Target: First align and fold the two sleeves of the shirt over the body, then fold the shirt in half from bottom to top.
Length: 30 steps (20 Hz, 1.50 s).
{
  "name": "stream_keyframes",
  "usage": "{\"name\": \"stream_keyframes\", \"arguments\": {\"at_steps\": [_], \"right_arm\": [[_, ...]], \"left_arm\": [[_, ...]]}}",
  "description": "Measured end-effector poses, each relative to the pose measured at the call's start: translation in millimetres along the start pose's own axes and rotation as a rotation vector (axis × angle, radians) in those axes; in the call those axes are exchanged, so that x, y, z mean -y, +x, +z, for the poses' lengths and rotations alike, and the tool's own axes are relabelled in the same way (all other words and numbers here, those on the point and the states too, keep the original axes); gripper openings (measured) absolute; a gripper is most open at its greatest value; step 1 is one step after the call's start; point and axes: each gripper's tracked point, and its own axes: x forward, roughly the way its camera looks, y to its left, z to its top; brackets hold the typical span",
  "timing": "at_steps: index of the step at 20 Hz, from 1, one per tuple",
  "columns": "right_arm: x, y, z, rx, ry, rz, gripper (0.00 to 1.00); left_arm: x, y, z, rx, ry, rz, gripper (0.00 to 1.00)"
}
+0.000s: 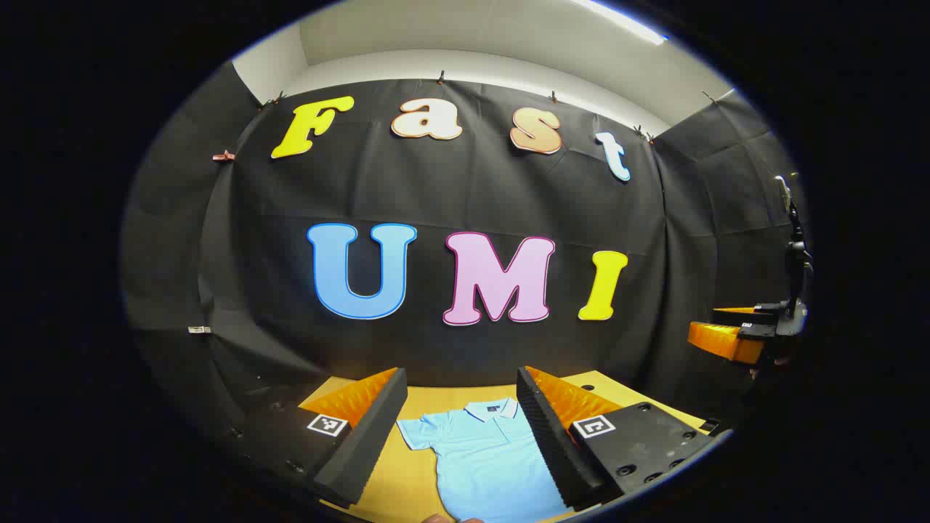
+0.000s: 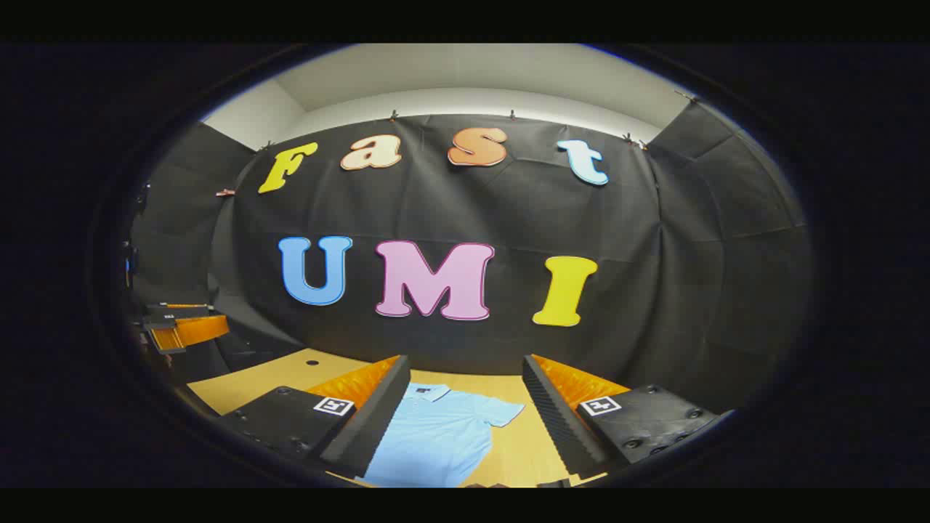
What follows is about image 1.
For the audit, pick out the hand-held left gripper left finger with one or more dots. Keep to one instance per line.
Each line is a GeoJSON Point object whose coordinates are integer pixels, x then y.
{"type": "Point", "coordinates": [363, 450]}

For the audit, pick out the black backdrop cloth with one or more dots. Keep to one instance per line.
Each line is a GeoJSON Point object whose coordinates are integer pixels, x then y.
{"type": "Point", "coordinates": [421, 189]}

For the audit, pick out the light blue T-shirt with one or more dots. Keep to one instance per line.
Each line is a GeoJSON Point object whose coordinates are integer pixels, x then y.
{"type": "Point", "coordinates": [479, 457]}

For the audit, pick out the small reddish clip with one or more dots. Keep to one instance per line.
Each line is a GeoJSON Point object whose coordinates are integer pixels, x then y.
{"type": "Point", "coordinates": [223, 155]}

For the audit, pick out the small white clip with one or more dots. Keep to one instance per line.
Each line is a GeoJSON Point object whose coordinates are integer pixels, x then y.
{"type": "Point", "coordinates": [199, 330]}

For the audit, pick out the ceiling light strip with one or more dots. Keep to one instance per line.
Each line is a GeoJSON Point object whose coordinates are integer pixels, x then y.
{"type": "Point", "coordinates": [617, 22]}

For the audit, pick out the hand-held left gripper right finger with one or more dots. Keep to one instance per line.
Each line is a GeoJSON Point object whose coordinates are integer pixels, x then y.
{"type": "Point", "coordinates": [556, 450]}

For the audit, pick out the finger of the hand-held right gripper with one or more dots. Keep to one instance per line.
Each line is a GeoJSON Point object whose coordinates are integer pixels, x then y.
{"type": "Point", "coordinates": [719, 341]}
{"type": "Point", "coordinates": [748, 317]}

